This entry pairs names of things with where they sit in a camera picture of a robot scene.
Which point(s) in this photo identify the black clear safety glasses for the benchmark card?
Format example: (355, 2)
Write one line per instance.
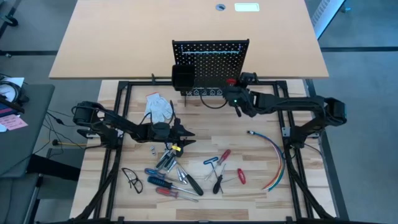
(136, 185)

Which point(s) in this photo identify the grey side table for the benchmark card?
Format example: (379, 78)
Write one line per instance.
(25, 149)

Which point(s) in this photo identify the yellow tape tag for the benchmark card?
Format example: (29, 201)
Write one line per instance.
(176, 148)

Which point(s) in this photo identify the white desk plate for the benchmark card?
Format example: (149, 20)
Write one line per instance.
(247, 7)

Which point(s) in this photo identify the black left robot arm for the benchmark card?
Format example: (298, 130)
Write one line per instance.
(124, 126)

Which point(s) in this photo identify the white work glove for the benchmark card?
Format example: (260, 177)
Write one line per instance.
(157, 107)

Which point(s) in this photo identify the pink paper note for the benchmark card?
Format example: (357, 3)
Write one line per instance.
(14, 122)

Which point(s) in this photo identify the silver metal bracket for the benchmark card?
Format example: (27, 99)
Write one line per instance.
(285, 131)

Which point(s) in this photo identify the black pegboard bin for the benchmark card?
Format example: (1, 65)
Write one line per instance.
(183, 77)

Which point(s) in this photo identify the white perforated panel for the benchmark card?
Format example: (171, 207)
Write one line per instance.
(326, 14)

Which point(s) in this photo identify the grey desk grommet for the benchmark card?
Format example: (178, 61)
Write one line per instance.
(220, 7)

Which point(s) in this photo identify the beige wooden desk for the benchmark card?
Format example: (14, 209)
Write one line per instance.
(124, 37)

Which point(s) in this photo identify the white paper sheet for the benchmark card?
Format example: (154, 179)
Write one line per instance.
(12, 81)

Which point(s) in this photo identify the black aluminium table frame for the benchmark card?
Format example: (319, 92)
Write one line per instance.
(149, 83)

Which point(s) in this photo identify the long silver socket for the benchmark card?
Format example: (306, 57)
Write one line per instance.
(172, 166)
(179, 175)

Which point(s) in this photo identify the silver pegboard hook rail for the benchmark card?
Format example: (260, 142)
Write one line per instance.
(211, 51)

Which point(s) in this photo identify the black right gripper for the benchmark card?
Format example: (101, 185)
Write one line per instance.
(247, 81)

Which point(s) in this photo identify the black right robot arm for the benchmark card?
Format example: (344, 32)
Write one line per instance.
(295, 104)

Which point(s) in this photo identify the black caster wheel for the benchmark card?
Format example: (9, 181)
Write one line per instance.
(11, 21)

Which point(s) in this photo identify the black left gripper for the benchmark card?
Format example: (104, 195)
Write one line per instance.
(178, 133)

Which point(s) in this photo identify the black metal pegboard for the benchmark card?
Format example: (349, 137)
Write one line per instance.
(214, 68)

